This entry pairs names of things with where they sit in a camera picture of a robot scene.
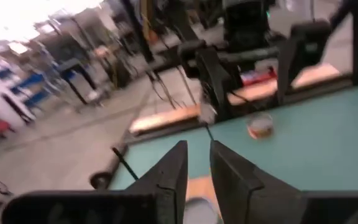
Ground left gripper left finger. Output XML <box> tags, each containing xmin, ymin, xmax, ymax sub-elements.
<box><xmin>1</xmin><ymin>139</ymin><xmax>189</xmax><ymax>224</ymax></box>

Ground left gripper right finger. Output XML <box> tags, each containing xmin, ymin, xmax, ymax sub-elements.
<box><xmin>209</xmin><ymin>139</ymin><xmax>358</xmax><ymax>224</ymax></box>

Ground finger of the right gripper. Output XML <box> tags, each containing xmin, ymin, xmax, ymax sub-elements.
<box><xmin>276</xmin><ymin>45</ymin><xmax>305</xmax><ymax>105</ymax></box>
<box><xmin>195</xmin><ymin>49</ymin><xmax>230</xmax><ymax>122</ymax></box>

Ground spaghetti sauce can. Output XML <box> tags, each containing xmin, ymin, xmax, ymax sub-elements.
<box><xmin>183</xmin><ymin>197</ymin><xmax>223</xmax><ymax>224</ymax></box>

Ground short pineapple rings can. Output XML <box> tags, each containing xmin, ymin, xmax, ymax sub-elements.
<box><xmin>246</xmin><ymin>111</ymin><xmax>275</xmax><ymax>140</ymax></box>

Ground blue storage bins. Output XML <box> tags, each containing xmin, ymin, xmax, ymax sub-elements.
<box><xmin>0</xmin><ymin>67</ymin><xmax>65</xmax><ymax>106</ymax></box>

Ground red stool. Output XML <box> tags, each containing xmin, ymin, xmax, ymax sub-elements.
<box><xmin>0</xmin><ymin>119</ymin><xmax>12</xmax><ymax>134</ymax></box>

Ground wooden shelf black metal frame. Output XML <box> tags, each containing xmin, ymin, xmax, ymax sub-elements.
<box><xmin>111</xmin><ymin>123</ymin><xmax>223</xmax><ymax>224</ymax></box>

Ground black cable loop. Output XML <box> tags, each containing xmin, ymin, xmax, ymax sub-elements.
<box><xmin>89</xmin><ymin>170</ymin><xmax>111</xmax><ymax>190</ymax></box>

